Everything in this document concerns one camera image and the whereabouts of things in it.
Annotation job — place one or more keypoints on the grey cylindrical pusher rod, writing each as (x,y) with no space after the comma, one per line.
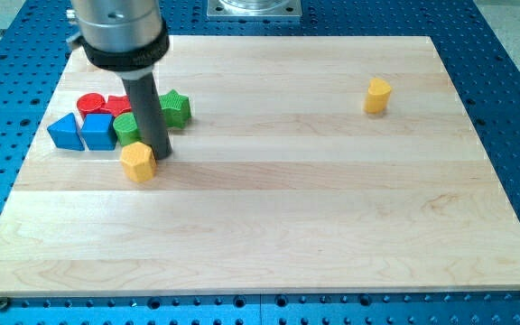
(144,99)

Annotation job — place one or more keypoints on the yellow hexagon block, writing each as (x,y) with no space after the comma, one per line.
(138,162)

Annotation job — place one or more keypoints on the blue cube block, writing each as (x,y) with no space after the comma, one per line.
(98,132)

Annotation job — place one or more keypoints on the red star block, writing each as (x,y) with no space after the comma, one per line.
(116,106)

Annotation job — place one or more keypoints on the green star block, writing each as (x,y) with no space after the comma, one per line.
(176,109)

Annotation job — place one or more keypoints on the green cylinder block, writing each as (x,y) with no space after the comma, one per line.
(126,129)

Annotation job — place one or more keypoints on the red cylinder block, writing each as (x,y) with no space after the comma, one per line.
(90,103)

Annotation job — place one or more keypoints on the blue triangle block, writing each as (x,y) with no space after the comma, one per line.
(65,133)

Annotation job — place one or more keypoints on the wooden board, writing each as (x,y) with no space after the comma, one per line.
(280,182)

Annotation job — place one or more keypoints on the yellow heart block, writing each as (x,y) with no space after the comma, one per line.
(377,97)

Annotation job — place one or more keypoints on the blue perforated metal table plate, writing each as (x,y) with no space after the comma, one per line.
(33,54)

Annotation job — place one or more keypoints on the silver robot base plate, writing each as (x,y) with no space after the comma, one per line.
(249,10)

